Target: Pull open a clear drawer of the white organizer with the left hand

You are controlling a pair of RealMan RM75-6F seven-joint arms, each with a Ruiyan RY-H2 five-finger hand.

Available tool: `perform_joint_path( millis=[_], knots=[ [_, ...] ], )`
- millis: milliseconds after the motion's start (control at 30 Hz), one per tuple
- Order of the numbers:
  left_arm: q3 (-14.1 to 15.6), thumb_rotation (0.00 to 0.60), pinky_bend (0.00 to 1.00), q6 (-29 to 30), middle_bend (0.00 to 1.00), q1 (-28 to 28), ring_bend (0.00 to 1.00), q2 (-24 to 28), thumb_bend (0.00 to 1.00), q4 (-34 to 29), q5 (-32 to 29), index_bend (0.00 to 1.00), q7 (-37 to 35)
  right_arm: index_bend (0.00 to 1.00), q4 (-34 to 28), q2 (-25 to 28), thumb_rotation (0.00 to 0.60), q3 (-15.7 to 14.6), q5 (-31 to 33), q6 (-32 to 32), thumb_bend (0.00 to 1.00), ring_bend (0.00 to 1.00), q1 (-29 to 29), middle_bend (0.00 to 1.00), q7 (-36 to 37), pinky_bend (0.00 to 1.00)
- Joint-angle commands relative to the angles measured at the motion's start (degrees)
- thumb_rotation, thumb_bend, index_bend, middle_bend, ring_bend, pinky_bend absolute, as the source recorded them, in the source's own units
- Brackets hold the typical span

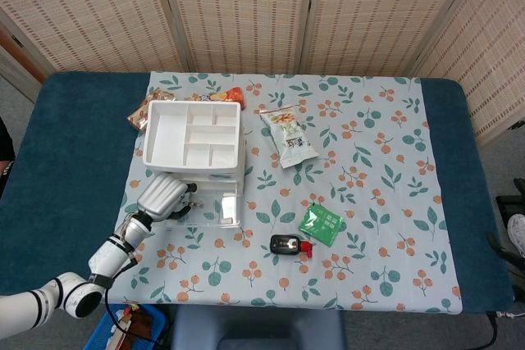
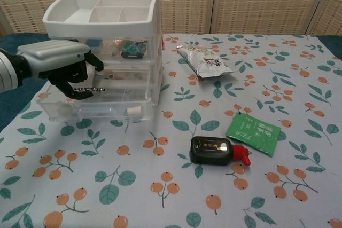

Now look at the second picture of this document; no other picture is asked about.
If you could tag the white snack bag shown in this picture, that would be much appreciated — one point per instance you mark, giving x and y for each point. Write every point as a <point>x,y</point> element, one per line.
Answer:
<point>205,62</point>

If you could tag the small blue box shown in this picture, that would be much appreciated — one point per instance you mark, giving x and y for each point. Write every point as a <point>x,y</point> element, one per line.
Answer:
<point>94,43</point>

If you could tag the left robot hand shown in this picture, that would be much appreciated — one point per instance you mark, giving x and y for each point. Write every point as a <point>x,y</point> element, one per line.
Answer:
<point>53,50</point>

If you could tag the clear plastic drawer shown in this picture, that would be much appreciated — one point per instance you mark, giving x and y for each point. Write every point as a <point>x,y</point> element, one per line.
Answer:
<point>155,100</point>

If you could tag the black ink bottle red cap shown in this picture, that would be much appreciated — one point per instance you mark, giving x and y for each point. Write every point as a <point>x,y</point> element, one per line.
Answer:
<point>208,150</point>

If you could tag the white plastic drawer organizer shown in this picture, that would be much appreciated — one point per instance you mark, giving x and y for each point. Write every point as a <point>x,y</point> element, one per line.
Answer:
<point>107,29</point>

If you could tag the green circuit board gadget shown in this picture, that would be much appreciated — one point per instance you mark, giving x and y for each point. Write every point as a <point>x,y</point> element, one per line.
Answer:
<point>132,50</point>

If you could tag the beige round part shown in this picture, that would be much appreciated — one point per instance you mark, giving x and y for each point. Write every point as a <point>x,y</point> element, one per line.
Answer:
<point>110,75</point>

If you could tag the green tea packet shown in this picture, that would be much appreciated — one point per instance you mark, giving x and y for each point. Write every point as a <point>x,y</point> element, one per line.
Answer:
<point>253,134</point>

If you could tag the floral print tablecloth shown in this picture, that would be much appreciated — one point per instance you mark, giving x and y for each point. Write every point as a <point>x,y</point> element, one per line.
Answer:
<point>160,198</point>

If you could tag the small white cap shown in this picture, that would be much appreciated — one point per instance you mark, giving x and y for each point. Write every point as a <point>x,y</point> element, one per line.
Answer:
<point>134,111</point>

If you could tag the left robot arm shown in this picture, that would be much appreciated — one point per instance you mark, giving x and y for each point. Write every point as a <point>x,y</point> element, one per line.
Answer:
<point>8,75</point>

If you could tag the clear drawer with green board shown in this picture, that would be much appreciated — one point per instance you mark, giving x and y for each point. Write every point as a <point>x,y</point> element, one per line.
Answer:
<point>107,45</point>

